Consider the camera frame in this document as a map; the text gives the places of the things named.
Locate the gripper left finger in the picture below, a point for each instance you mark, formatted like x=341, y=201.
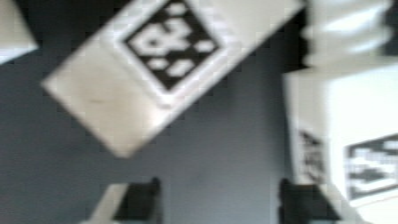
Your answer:
x=130, y=204

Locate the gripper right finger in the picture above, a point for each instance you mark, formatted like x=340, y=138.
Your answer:
x=313, y=204

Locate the white leg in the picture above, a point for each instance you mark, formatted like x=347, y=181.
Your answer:
x=341, y=109
x=153, y=60

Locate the white square tabletop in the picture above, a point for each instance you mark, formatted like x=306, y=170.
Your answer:
x=16, y=39

